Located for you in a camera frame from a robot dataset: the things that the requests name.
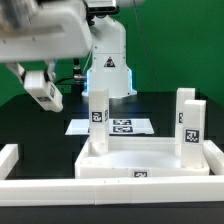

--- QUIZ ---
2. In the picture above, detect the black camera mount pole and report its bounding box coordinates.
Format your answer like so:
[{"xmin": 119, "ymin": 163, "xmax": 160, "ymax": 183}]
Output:
[{"xmin": 73, "ymin": 58, "xmax": 83, "ymax": 93}]

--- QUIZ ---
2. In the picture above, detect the white front fence bar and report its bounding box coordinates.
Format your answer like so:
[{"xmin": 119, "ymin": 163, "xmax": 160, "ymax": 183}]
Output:
[{"xmin": 0, "ymin": 175, "xmax": 224, "ymax": 206}]

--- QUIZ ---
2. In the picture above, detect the white left fence bar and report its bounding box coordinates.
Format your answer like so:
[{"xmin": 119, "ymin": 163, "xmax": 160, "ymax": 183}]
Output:
[{"xmin": 0, "ymin": 144, "xmax": 19, "ymax": 180}]

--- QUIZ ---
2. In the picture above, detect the white desk top tray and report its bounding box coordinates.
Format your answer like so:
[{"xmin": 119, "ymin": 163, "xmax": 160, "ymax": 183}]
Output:
[{"xmin": 75, "ymin": 136, "xmax": 210, "ymax": 179}]

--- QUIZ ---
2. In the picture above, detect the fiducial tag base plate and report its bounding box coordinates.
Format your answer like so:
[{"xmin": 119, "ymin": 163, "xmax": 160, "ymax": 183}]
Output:
[{"xmin": 65, "ymin": 118, "xmax": 154, "ymax": 135}]

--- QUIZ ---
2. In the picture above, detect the black camera on pole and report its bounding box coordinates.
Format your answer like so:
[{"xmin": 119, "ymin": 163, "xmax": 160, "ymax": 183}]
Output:
[{"xmin": 86, "ymin": 0, "xmax": 119, "ymax": 14}]

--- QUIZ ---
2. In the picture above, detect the white right fence bar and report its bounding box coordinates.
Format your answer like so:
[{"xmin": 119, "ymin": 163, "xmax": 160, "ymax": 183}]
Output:
[{"xmin": 203, "ymin": 140, "xmax": 224, "ymax": 175}]

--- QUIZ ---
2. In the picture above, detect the white fence bar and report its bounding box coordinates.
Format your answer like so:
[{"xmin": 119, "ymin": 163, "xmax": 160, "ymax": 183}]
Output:
[
  {"xmin": 0, "ymin": 175, "xmax": 224, "ymax": 206},
  {"xmin": 203, "ymin": 140, "xmax": 224, "ymax": 175},
  {"xmin": 0, "ymin": 144, "xmax": 19, "ymax": 180}
]

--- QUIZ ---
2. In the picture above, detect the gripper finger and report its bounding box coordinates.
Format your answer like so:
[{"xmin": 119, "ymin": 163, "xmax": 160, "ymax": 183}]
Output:
[
  {"xmin": 6, "ymin": 62, "xmax": 26, "ymax": 84},
  {"xmin": 44, "ymin": 60, "xmax": 56, "ymax": 82}
]

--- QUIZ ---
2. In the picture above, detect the black cable on table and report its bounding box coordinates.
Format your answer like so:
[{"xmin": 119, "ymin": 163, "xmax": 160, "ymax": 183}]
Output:
[{"xmin": 53, "ymin": 76, "xmax": 78, "ymax": 86}]

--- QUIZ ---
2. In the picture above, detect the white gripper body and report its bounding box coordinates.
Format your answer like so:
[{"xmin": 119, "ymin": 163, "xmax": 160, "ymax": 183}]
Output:
[{"xmin": 0, "ymin": 0, "xmax": 92, "ymax": 63}]

